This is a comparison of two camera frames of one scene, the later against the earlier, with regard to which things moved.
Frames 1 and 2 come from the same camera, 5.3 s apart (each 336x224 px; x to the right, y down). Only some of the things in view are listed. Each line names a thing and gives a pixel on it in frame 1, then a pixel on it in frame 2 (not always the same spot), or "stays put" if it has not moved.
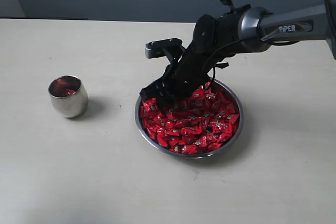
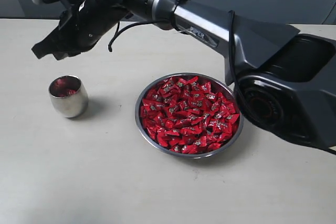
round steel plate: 200,124 stays put
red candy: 64,86 stays put
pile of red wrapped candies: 199,124 stays put
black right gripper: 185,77 -> 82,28
